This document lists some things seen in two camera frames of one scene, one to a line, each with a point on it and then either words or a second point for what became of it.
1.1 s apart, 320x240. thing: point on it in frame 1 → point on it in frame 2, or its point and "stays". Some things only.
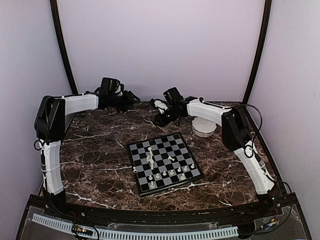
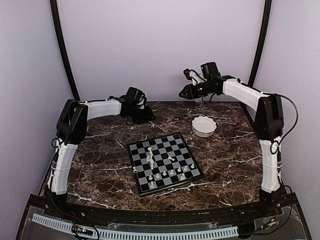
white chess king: [150, 148] stays
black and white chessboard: [163, 162] stays
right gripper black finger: [157, 121] → [186, 92]
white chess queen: [151, 163] stays
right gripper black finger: [158, 122] → [188, 96]
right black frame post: [265, 26] stays
